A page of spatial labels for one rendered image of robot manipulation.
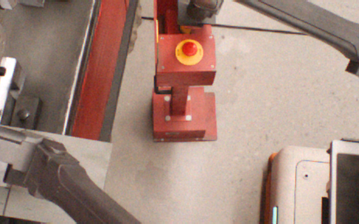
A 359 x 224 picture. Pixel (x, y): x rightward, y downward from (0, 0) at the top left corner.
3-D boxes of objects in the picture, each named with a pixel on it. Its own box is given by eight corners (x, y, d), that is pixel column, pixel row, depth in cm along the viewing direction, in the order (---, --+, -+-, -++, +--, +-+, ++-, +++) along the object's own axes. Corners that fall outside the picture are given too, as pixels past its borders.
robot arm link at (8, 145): (49, 201, 92) (68, 153, 91) (-22, 183, 87) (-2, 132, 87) (40, 176, 103) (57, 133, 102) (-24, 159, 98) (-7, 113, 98)
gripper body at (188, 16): (176, 0, 148) (184, -13, 141) (212, 5, 151) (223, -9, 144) (176, 23, 146) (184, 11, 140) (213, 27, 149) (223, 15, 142)
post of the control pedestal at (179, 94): (184, 115, 211) (192, 61, 160) (170, 115, 211) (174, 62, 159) (184, 101, 213) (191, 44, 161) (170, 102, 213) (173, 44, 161)
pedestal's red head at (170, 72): (212, 85, 157) (219, 62, 140) (156, 87, 157) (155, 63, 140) (209, 20, 163) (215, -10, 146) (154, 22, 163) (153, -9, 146)
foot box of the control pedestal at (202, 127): (217, 141, 220) (220, 133, 209) (153, 142, 220) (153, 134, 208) (214, 92, 227) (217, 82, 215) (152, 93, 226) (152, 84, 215)
